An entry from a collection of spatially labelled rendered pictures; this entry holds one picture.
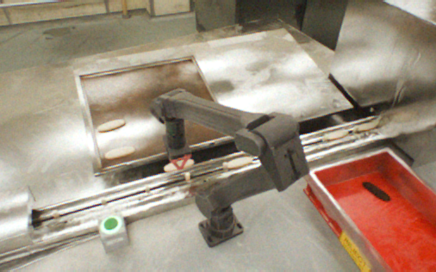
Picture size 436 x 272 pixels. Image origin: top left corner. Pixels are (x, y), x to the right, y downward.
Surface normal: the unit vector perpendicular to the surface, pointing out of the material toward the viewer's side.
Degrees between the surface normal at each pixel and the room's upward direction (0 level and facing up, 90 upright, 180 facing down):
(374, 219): 0
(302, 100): 10
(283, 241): 0
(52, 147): 0
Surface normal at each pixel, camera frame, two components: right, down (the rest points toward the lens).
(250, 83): 0.07, -0.64
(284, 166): 0.53, 0.03
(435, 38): -0.93, 0.24
